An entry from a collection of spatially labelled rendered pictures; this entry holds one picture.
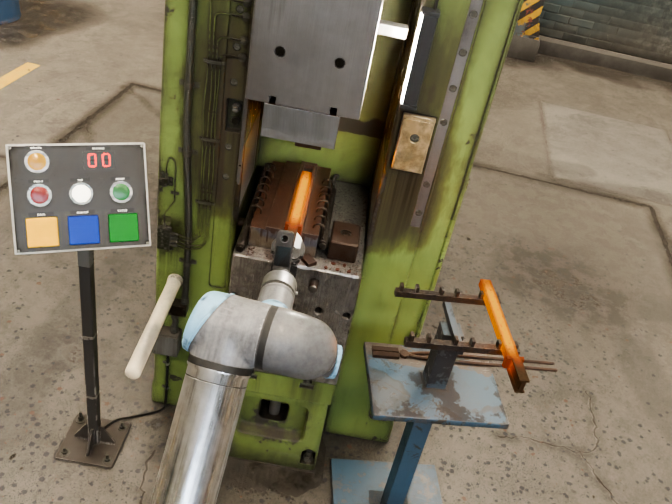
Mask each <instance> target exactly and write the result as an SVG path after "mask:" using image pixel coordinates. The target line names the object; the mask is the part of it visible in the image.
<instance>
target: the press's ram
mask: <svg viewBox="0 0 672 504"><path fill-rule="evenodd" d="M382 4H383V0H255V1H254V12H253V22H252V33H251V43H250V54H249V64H248V74H247V85H246V95H245V98H246V99H250V100H255V101H260V102H266V103H269V101H270V98H271V96H274V97H276V101H275V104H276V105H282V106H287V107H292V108H297V109H303V110H308V111H313V112H318V113H324V114H330V109H331V107H332V108H337V114H336V116H339V117H345V118H350V119H355V120H359V119H360V114H361V109H362V104H363V99H364V94H365V89H366V84H367V79H368V74H369V69H370V64H371V59H372V54H373V49H374V44H375V39H376V34H379V35H384V36H389V37H394V38H399V39H404V40H406V37H407V32H408V25H407V24H402V23H397V22H392V21H386V20H381V19H380V14H381V9H382Z"/></svg>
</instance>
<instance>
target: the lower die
mask: <svg viewBox="0 0 672 504"><path fill-rule="evenodd" d="M272 163H273V164H275V165H276V171H274V166H273V165H271V168H270V170H272V171H273V172H274V178H272V173H271V172H270V171H269V174H268V176H269V177H270V178H271V179H272V185H270V180H269V179H268V178H267V179H266V182H265V183H267V184H268V185H269V187H270V190H269V191H267V189H268V187H267V186H266V185H264V188H263V190H264V191H265V192H266V193H267V199H265V194H264V193H263V192H262V194H261V198H263V199H264V201H265V205H264V206H262V204H263V202H262V200H260V199H259V202H258V205H259V206H260V207H261V208H262V214H260V209H259V208H258V207H257V208H256V211H255V214H254V217H253V220H252V222H251V225H250V232H249V241H248V245H253V246H258V247H264V248H269V249H271V245H272V242H273V241H274V240H275V239H276V236H277V232H278V231H279V230H284V229H285V222H289V219H290V216H291V212H292V208H293V204H294V200H295V197H296V193H297V189H298V185H299V181H300V177H301V174H302V170H303V167H304V164H306V165H311V166H314V169H313V173H312V178H311V182H310V186H309V190H308V194H307V199H306V203H305V207H304V211H303V216H302V220H301V225H302V231H301V235H300V237H301V238H302V241H303V243H304V245H305V254H310V255H311V256H313V257H315V253H316V248H317V243H318V237H319V232H320V227H321V225H316V226H315V227H314V228H312V226H313V225H314V224H315V223H321V222H322V217H317V218H316V220H314V217H315V216H316V215H323V211H324V210H323V209H319V210H318V212H316V209H317V208H319V207H324V206H325V202H320V203H319V205H317V202H318V201H319V200H322V199H323V200H326V195H325V194H323V195H321V197H319V194H320V193H322V192H326V193H327V190H328V188H327V187H324V188H323V189H322V190H320V188H321V187H322V186H324V185H327V186H328V185H329V181H324V183H323V184H322V183H321V182H322V181H323V180H324V179H330V174H331V168H325V167H320V166H318V164H316V163H310V162H305V161H302V163H296V162H291V161H286V163H282V162H276V161H273V162H272ZM305 254H304V255H305Z"/></svg>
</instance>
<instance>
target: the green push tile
mask: <svg viewBox="0 0 672 504"><path fill-rule="evenodd" d="M108 225H109V240H110V242H111V243H112V242H128V241H139V231H138V215H137V213H122V214H108Z"/></svg>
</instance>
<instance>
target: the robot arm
mask: <svg viewBox="0 0 672 504"><path fill-rule="evenodd" d="M294 237H295V234H294V232H293V231H288V230H279V231H278V232H277V236H276V239H275V240H274V241H273V242H272V245H271V252H270V253H273V254H272V258H273V260H272V264H271V271H270V272H268V273H267V274H266V275H265V276H264V279H263V282H262V285H261V289H260V293H259V297H258V301H256V300H252V299H248V298H244V297H240V296H237V295H235V294H233V293H230V294H228V293H223V292H219V291H210V292H208V293H206V294H205V295H204V296H202V298H201V299H200V300H199V301H198V303H197V304H196V306H195V308H194V309H193V311H192V313H191V315H190V317H189V319H188V322H187V324H186V327H185V330H184V333H183V339H182V347H183V349H185V350H186V351H187V352H189V357H188V360H187V364H188V366H187V370H186V373H185V377H184V381H183V384H182V388H181V392H180V395H179V399H178V403H177V406H176V410H175V414H174V417H173V421H172V425H171V428H170V432H169V436H168V440H167V443H166V447H165V451H164V454H163V458H162V462H161V465H160V469H159V473H158V476H157V480H156V484H155V487H154V491H153V495H152V498H151V502H150V504H216V501H217V497H218V493H219V489H220V486H221V482H222V478H223V474H224V470H225V467H226V463H227V459H228V455H229V452H230V448H231V444H232V440H233V436H234V433H235V429H236V425H237V421H238V417H239V414H240V410H241V406H242V402H243V399H244V395H245V391H246V387H247V383H248V380H249V378H250V377H251V374H252V370H253V368H256V369H259V370H265V371H268V372H272V373H276V374H280V375H284V376H288V377H292V378H297V379H301V380H311V379H316V378H318V377H324V378H326V379H328V378H329V379H334V378H335V377H336V375H337V372H338V369H339V365H340V361H341V357H342V352H343V347H342V346H341V345H338V344H337V340H336V337H335V335H334V333H333V331H332V330H331V328H330V327H329V326H328V325H327V324H326V323H324V322H323V321H321V320H319V319H317V318H315V317H312V316H309V315H307V314H304V313H301V312H297V311H294V310H292V308H293V303H294V298H295V295H298V292H297V291H296V288H297V282H296V280H295V279H296V275H297V269H298V263H299V262H300V259H303V257H304V254H305V245H304V243H303V241H302V238H301V237H300V235H299V234H298V233H297V235H296V239H295V243H294ZM293 244H294V246H293Z"/></svg>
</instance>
